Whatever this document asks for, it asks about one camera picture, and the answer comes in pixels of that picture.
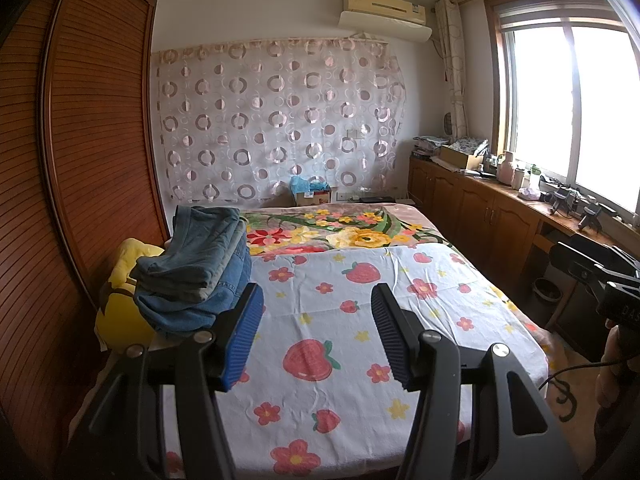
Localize open cardboard box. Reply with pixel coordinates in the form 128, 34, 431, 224
439, 145, 486, 171

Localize stack of folded cloths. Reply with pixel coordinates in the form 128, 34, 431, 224
412, 136, 451, 160

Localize yellow plush toy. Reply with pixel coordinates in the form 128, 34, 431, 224
95, 237, 166, 346

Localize floral floor rug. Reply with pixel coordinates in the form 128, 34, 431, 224
542, 330, 607, 411

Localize black cable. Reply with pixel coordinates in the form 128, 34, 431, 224
542, 360, 607, 423

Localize wooden cabinet desk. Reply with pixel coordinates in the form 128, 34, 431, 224
407, 155, 640, 361

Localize wooden frame window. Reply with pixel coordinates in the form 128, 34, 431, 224
482, 0, 640, 221

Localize circle pattern sheer curtain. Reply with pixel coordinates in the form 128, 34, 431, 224
155, 37, 408, 203

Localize person's right hand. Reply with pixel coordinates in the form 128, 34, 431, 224
595, 325, 640, 411

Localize patterned window curtain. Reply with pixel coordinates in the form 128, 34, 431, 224
434, 0, 468, 143

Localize beige air conditioner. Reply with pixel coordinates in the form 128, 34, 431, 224
342, 0, 427, 15

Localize patterned cloth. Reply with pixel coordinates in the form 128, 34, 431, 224
450, 137, 490, 157

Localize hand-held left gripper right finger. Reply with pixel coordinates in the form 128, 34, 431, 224
371, 282, 581, 480

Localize blue plastic bag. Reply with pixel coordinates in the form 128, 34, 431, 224
290, 176, 331, 195

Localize bed with floral sheet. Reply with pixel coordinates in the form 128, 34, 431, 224
160, 245, 548, 480

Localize blue denim folded jeans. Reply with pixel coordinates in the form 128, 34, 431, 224
134, 247, 253, 337

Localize wooden louvred wardrobe door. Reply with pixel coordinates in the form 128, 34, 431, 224
0, 0, 168, 476

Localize small cardboard box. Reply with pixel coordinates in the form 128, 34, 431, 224
292, 189, 333, 207

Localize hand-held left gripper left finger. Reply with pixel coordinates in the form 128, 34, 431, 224
60, 282, 265, 480

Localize waste bin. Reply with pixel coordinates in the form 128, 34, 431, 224
532, 277, 563, 318

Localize pink floral blanket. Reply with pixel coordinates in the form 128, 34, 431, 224
239, 202, 456, 256

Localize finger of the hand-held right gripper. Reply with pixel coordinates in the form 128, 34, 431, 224
550, 241, 619, 287

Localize teal short pants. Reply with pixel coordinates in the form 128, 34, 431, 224
131, 206, 249, 303

